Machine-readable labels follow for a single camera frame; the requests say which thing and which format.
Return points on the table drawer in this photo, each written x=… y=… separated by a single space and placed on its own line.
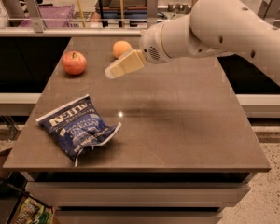
x=137 y=217
x=176 y=195

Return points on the red apple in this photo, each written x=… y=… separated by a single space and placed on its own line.
x=74 y=63

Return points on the glass railing with metal posts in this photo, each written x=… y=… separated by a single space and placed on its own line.
x=97 y=24

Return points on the orange fruit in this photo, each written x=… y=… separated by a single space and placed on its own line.
x=120 y=47

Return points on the upper table drawer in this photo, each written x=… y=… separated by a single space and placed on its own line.
x=176 y=195

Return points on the blue chip bag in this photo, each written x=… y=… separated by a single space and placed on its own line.
x=77 y=127

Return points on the snack box on floor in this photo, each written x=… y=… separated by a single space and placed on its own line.
x=30 y=211

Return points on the lower table drawer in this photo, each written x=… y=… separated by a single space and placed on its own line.
x=137 y=217

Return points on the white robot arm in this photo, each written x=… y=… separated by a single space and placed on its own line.
x=239 y=31

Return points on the purple plastic crate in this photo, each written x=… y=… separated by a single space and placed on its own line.
x=52 y=16

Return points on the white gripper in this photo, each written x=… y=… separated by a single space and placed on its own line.
x=149 y=46

